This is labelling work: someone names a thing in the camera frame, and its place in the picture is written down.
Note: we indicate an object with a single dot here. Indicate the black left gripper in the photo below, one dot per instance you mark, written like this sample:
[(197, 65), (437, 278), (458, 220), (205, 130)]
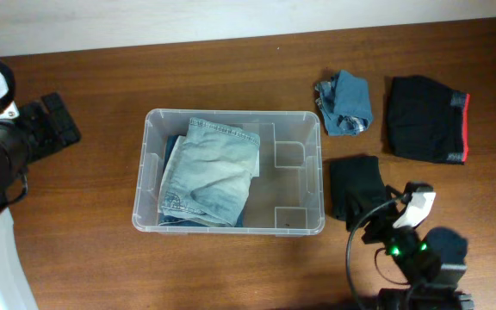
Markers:
[(38, 130)]

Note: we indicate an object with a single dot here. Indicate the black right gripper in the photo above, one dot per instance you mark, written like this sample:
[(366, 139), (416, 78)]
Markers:
[(384, 221)]

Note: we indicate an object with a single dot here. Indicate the black cloth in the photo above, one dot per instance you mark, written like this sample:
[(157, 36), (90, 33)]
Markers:
[(356, 186)]

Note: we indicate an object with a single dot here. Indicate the black shorts with red band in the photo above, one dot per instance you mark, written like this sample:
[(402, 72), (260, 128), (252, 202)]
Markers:
[(427, 121)]

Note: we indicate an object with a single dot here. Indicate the small blue denim garment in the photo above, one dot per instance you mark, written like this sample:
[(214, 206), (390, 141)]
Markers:
[(344, 104)]

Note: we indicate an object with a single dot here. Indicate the clear plastic storage container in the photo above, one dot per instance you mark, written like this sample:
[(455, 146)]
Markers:
[(286, 196)]

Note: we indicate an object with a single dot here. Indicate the dark blue jeans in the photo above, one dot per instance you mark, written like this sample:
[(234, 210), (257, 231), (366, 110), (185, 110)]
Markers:
[(196, 191)]

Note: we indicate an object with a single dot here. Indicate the light grey jeans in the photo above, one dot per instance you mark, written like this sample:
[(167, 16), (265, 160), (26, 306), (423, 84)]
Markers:
[(235, 145)]

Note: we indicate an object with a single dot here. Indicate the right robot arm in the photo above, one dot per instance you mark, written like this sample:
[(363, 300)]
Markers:
[(432, 265)]

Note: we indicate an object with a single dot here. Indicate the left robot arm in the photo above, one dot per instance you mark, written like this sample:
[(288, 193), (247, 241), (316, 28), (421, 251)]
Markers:
[(15, 292)]

